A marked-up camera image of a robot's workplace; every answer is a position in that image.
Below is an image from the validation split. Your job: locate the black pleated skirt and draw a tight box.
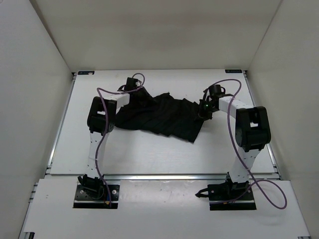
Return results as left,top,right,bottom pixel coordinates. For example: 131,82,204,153
115,93,205,143

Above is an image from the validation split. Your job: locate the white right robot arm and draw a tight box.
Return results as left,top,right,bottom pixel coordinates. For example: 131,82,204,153
198,96,271,200

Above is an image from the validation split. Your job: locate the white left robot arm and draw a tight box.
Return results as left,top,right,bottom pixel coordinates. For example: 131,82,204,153
85,87,152,179

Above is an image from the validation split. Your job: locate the blue label sticker right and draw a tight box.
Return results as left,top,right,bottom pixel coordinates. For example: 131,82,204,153
225,69,243,74

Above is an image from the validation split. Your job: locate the blue label sticker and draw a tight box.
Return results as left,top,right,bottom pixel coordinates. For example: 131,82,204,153
77,71,95,75
225,69,243,74

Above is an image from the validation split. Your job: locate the blue label sticker left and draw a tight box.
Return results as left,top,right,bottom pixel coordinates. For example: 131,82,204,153
77,71,95,75

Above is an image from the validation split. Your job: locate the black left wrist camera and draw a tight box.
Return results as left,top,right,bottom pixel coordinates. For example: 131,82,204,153
118,77,142,92

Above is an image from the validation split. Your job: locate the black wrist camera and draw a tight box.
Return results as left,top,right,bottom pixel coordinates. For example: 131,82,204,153
118,77,142,92
203,84,226,99

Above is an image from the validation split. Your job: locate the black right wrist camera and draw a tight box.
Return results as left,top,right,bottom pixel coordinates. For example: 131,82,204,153
203,84,226,99

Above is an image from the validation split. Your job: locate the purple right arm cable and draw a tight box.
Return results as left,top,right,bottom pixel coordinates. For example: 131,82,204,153
203,79,288,209

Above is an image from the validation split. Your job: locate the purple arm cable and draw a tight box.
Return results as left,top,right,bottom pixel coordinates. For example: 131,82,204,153
96,73,146,207
203,79,288,209

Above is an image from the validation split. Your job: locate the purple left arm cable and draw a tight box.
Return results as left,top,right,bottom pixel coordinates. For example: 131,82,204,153
96,73,146,207

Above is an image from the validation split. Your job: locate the aluminium table rail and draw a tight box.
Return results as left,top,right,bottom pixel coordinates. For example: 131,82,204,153
99,173,281,182

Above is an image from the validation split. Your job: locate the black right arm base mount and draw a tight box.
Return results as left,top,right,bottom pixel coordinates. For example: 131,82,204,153
195,182,257,211

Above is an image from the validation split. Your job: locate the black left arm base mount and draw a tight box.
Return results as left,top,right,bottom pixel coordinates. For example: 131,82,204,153
73,174,120,209

